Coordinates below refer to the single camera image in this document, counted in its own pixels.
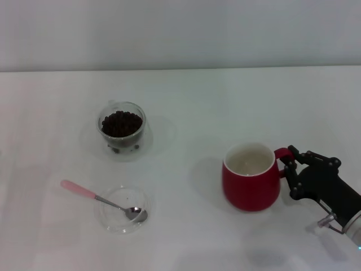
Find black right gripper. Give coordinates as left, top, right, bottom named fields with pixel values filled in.
left=283, top=145, right=361, bottom=227

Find red ceramic mug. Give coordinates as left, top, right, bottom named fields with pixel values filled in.
left=221, top=142, right=296, bottom=212

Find pink handled metal spoon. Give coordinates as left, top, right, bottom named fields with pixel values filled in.
left=60, top=180, right=148, bottom=224

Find clear glass cup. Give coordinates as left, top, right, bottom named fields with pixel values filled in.
left=97, top=99, right=147, bottom=149

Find pile of coffee beans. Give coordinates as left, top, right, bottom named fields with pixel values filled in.
left=101, top=110, right=143, bottom=138

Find clear glass saucer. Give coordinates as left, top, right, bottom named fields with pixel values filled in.
left=94, top=124, right=155, bottom=163

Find small clear glass dish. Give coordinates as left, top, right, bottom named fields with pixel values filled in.
left=97, top=183, right=155, bottom=235

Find silver right wrist cable connector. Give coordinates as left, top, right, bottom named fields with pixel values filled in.
left=317, top=213, right=346, bottom=235

